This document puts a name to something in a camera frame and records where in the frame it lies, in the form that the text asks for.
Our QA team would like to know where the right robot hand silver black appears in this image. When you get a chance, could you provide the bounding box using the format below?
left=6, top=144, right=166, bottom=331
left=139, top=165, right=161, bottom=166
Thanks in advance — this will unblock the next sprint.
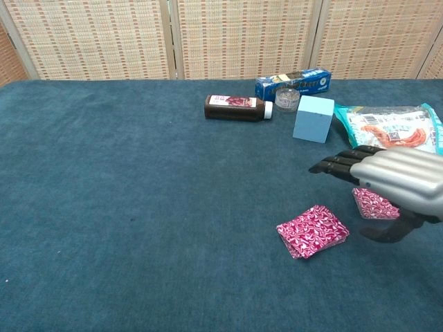
left=308, top=145, right=443, bottom=245

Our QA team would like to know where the teal plastic sausage packet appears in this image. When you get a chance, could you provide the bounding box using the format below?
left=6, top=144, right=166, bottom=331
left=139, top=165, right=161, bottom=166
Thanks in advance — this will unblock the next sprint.
left=334, top=102, right=443, bottom=155

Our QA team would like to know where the light blue cube block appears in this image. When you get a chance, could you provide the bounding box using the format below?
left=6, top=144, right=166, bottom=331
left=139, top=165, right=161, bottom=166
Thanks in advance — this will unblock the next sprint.
left=292, top=95, right=336, bottom=144

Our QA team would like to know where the long blue carton box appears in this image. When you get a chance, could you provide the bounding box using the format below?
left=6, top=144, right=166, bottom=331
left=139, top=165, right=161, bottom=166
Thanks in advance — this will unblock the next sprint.
left=255, top=67, right=332, bottom=103

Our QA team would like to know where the small clear glass jar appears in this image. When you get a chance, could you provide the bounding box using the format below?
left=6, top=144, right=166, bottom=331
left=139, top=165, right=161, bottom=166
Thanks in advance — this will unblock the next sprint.
left=275, top=88, right=300, bottom=113

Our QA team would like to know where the brown bottle white cap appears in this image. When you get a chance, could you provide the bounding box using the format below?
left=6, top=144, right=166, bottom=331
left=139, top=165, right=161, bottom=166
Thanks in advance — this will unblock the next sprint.
left=204, top=94, right=274, bottom=122

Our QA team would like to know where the blue felt table cover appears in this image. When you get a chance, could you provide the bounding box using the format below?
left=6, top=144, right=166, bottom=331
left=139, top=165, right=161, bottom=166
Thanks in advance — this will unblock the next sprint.
left=0, top=78, right=443, bottom=332

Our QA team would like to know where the woven bamboo folding screen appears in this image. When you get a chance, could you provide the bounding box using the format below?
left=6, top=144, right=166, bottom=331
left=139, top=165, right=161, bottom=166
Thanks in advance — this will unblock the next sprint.
left=0, top=0, right=443, bottom=87

